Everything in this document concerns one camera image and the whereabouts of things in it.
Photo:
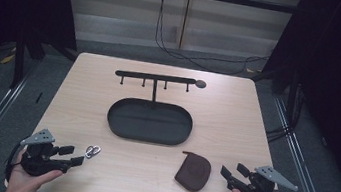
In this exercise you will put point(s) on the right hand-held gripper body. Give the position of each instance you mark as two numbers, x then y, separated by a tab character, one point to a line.
261	191

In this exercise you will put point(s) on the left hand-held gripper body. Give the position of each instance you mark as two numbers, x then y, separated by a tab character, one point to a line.
36	161

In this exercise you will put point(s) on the silver carabiner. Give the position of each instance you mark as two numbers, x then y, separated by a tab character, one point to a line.
90	152

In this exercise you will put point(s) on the brown leather pouch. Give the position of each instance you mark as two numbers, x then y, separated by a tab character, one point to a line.
194	172

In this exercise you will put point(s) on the black hook rack with tray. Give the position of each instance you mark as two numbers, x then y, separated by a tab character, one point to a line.
149	121

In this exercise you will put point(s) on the person's left hand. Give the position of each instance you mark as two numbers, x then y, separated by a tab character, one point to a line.
23	184

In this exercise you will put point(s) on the yellow tape scrap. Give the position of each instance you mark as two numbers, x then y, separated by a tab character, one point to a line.
7	59

